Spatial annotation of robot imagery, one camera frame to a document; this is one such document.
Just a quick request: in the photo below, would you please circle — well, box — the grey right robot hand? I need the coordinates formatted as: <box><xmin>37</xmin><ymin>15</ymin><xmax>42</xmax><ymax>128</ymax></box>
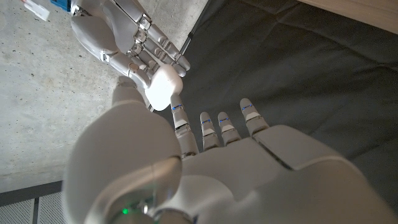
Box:
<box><xmin>70</xmin><ymin>0</ymin><xmax>192</xmax><ymax>90</ymax></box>

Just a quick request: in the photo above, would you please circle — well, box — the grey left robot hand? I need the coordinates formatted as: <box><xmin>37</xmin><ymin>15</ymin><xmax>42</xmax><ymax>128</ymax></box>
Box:
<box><xmin>62</xmin><ymin>76</ymin><xmax>398</xmax><ymax>224</ymax></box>

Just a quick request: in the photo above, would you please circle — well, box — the black fabric backdrop curtain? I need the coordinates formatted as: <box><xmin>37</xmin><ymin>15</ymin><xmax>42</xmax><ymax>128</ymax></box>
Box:
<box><xmin>155</xmin><ymin>0</ymin><xmax>398</xmax><ymax>212</ymax></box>

